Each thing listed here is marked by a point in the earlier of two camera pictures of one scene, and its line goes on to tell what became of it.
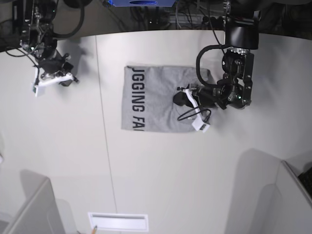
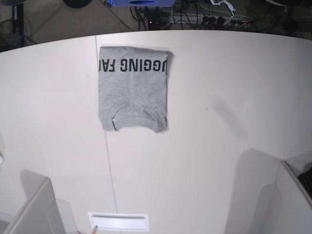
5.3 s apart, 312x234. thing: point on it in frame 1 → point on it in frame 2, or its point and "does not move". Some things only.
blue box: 143,3 does not move
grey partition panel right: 294,194 does not move
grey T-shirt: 147,100 → 132,87
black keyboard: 306,178 does not move
